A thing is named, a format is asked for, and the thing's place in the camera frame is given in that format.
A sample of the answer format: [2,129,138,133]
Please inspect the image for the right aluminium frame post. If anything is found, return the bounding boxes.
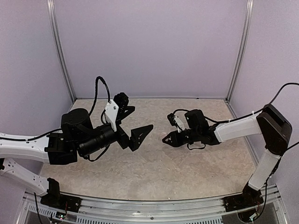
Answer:
[226,0,254,104]

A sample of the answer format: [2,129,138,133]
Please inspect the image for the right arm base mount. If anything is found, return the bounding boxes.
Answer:
[223,183,264,212]

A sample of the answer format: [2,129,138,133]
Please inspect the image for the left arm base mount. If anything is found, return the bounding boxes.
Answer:
[40,178,82,213]

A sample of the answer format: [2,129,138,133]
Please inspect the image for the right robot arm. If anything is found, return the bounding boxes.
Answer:
[162,104,292,207]

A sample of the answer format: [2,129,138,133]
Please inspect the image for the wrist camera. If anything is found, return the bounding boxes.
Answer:
[167,113,185,133]
[104,92,129,132]

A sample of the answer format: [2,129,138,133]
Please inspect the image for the front aluminium rail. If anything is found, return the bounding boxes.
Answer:
[16,185,288,224]

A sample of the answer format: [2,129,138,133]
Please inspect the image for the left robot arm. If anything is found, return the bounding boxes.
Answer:
[0,101,152,208]

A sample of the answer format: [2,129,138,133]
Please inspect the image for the aluminium frame post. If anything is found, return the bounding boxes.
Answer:
[226,0,254,104]
[47,0,77,103]

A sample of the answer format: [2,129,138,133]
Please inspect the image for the left aluminium frame post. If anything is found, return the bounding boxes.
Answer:
[47,0,77,103]

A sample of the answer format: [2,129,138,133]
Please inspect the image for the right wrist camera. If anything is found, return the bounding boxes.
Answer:
[167,113,185,133]

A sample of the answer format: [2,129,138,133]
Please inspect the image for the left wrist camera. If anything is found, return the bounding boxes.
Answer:
[104,92,129,132]

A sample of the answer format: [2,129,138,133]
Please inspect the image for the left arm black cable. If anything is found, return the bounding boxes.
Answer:
[88,76,112,126]

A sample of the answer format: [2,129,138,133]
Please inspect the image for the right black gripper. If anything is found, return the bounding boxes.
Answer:
[163,128,200,147]

